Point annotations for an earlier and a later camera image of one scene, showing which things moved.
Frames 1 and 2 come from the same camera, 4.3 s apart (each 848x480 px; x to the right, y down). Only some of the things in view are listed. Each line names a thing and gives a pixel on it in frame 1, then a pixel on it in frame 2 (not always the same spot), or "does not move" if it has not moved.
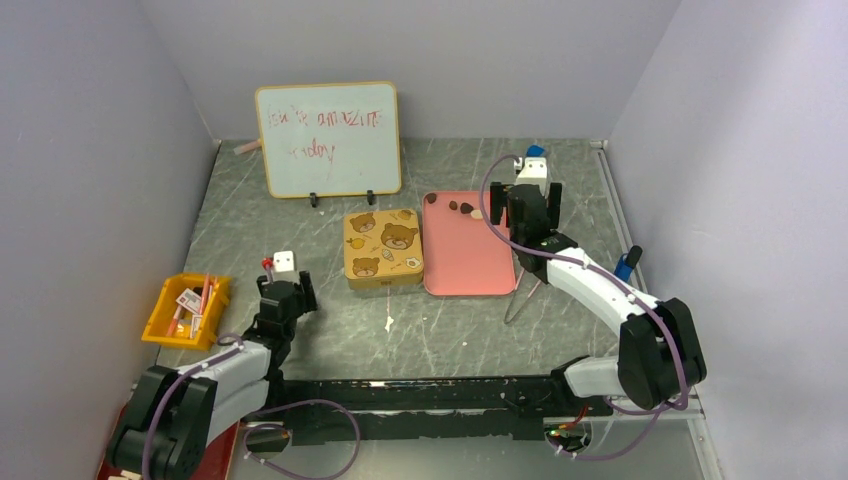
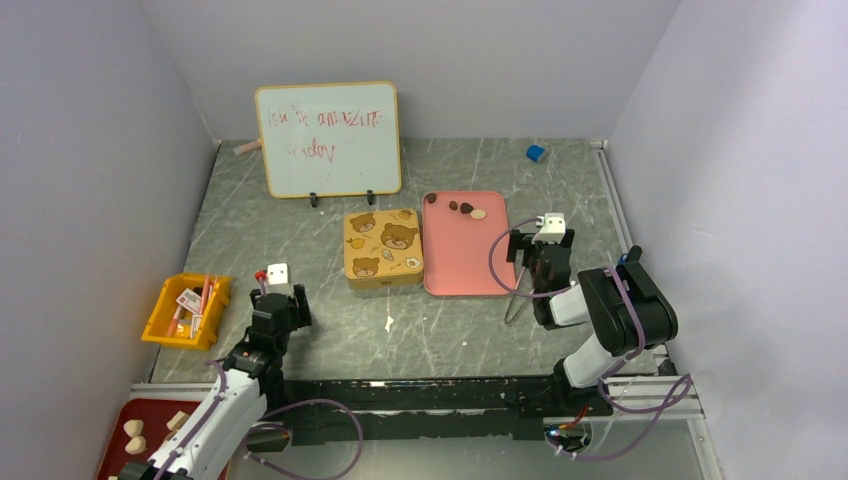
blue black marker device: x=627 y=262 does not move
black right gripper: x=496 y=198 → x=542 y=248
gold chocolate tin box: x=383 y=274 does not move
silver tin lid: x=383 y=244 does not move
